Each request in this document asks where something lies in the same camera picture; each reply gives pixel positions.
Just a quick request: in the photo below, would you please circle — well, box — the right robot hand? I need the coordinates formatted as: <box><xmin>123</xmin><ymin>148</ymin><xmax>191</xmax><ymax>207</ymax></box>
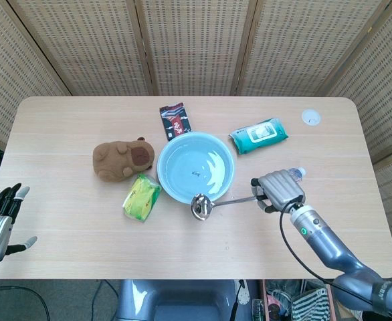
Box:
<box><xmin>251</xmin><ymin>169</ymin><xmax>306</xmax><ymax>214</ymax></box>

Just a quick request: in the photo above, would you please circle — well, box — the stainless steel ladle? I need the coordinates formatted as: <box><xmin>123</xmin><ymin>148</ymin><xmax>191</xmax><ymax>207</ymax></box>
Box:
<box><xmin>190</xmin><ymin>193</ymin><xmax>259</xmax><ymax>222</ymax></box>

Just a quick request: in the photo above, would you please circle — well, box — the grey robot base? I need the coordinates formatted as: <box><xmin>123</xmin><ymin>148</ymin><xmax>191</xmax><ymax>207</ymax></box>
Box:
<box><xmin>115</xmin><ymin>279</ymin><xmax>240</xmax><ymax>321</ymax></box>

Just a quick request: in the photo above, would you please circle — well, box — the clear plastic bottle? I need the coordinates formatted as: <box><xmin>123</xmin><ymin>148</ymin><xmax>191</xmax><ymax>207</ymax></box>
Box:
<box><xmin>288</xmin><ymin>166</ymin><xmax>307</xmax><ymax>183</ymax></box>

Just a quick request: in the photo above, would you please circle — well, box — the light blue bowl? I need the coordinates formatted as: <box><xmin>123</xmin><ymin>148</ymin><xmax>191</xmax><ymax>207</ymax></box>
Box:
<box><xmin>157</xmin><ymin>131</ymin><xmax>235</xmax><ymax>205</ymax></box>

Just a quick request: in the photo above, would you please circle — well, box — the green wet wipes pack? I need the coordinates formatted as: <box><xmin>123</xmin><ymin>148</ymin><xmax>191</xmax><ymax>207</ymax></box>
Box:
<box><xmin>228</xmin><ymin>117</ymin><xmax>289</xmax><ymax>156</ymax></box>

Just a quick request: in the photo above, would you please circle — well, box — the black white striped bag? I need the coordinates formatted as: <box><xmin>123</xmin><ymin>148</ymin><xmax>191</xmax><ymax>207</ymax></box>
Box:
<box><xmin>291</xmin><ymin>288</ymin><xmax>332</xmax><ymax>321</ymax></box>

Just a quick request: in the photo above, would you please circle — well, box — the green glass bottle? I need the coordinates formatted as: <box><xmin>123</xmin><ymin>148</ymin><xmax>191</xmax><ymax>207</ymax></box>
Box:
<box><xmin>251</xmin><ymin>298</ymin><xmax>266</xmax><ymax>321</ymax></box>

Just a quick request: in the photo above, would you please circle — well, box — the dark red snack packet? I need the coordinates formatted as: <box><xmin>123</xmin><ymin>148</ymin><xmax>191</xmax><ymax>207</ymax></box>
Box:
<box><xmin>159</xmin><ymin>102</ymin><xmax>194</xmax><ymax>142</ymax></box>

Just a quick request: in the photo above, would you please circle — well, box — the yellow green snack packet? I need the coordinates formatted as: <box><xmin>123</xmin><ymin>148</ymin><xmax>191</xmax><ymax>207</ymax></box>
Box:
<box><xmin>122</xmin><ymin>173</ymin><xmax>162</xmax><ymax>223</ymax></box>

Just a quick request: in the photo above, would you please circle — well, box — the brown capybara plush toy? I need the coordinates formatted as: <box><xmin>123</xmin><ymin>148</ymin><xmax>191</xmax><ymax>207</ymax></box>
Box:
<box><xmin>92</xmin><ymin>136</ymin><xmax>156</xmax><ymax>183</ymax></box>

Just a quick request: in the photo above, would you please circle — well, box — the woven bamboo folding screen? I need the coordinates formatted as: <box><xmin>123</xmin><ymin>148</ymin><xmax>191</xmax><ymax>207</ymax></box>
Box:
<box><xmin>0</xmin><ymin>0</ymin><xmax>392</xmax><ymax>198</ymax></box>

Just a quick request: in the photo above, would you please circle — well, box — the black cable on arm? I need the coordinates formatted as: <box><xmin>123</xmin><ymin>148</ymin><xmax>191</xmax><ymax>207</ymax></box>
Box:
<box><xmin>279</xmin><ymin>197</ymin><xmax>377</xmax><ymax>307</ymax></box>

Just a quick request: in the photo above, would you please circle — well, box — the black floor cable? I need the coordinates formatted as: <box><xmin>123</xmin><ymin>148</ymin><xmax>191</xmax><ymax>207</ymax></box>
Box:
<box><xmin>0</xmin><ymin>279</ymin><xmax>120</xmax><ymax>321</ymax></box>

